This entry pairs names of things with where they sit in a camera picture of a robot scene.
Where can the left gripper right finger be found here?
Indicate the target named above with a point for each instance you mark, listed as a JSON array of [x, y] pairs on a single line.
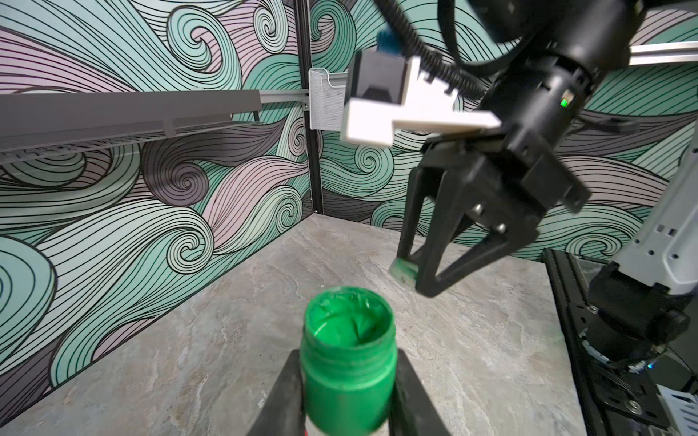
[[412, 411]]

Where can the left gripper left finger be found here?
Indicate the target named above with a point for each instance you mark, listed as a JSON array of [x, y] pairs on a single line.
[[283, 412]]

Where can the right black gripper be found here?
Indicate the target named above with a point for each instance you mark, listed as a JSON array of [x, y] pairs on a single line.
[[507, 174]]

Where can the green jar lid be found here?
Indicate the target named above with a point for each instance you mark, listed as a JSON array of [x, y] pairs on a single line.
[[404, 272]]

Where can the green paint jar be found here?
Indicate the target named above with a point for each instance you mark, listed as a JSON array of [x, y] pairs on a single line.
[[348, 357]]

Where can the clear plastic wall holder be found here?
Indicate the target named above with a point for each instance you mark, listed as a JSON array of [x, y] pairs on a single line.
[[326, 99]]

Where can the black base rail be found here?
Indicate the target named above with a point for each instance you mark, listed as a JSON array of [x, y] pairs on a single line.
[[618, 332]]

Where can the black wall tray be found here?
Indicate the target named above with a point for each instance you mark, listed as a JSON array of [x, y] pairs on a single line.
[[35, 125]]

